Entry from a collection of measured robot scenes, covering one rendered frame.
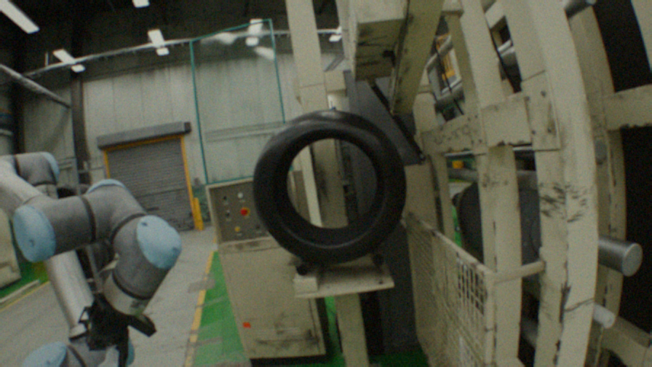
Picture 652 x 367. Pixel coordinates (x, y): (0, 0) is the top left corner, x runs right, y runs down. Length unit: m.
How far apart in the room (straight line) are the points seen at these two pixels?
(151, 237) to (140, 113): 10.32
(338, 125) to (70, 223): 0.83
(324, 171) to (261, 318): 1.05
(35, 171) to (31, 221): 0.57
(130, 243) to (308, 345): 1.63
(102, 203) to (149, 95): 10.33
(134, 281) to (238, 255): 1.36
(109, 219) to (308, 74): 1.15
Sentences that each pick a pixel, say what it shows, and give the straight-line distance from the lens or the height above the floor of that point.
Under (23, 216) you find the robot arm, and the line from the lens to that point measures 0.55.
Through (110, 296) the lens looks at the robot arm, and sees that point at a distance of 0.60.
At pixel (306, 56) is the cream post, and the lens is 1.52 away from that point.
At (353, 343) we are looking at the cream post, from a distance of 1.70.
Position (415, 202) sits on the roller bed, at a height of 1.04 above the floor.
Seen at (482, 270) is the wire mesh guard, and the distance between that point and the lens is 0.67.
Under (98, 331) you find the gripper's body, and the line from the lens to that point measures 0.65.
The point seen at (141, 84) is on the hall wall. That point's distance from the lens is 11.08.
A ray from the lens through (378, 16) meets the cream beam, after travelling 0.90.
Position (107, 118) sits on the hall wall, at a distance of 11.18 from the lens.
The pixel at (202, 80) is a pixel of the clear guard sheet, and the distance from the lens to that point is 1.99.
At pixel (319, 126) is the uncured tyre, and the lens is 1.04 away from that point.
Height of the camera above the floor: 1.26
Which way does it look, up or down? 3 degrees down
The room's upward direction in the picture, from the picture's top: 9 degrees counter-clockwise
